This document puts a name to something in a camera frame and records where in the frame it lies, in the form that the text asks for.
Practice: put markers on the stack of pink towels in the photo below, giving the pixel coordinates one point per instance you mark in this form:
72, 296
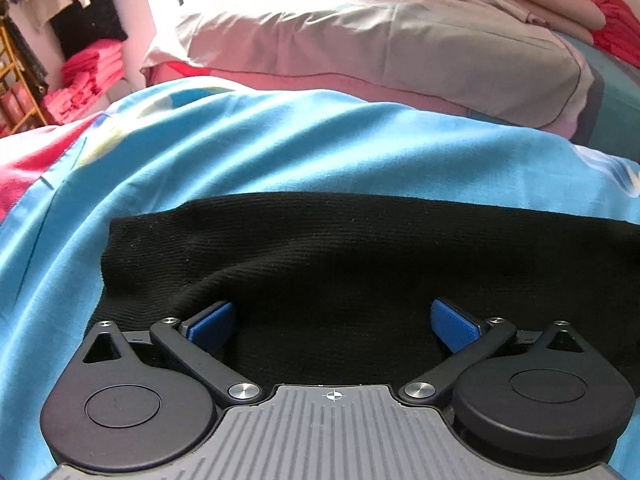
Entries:
85, 80

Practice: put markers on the blue floral bedsheet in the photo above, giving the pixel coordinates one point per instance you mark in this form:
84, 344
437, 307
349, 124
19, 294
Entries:
280, 150

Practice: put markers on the grey pillow with pink edge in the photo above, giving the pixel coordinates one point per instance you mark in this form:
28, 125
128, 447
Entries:
350, 35

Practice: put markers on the red pink blanket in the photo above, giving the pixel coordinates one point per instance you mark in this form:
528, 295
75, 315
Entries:
30, 170

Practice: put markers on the black hanging garment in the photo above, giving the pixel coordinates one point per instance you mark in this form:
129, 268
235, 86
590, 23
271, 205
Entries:
95, 15

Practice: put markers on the wooden rack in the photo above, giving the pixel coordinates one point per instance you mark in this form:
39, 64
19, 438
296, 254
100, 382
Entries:
15, 90

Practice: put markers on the red cloth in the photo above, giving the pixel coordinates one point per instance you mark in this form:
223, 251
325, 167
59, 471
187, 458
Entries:
617, 25

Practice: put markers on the black knit pants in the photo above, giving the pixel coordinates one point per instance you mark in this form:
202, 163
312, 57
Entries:
325, 260

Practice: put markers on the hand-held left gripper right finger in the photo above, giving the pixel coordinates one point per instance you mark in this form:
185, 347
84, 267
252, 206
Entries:
452, 325

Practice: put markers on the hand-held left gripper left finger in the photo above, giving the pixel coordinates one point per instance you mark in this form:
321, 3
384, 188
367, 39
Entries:
212, 325

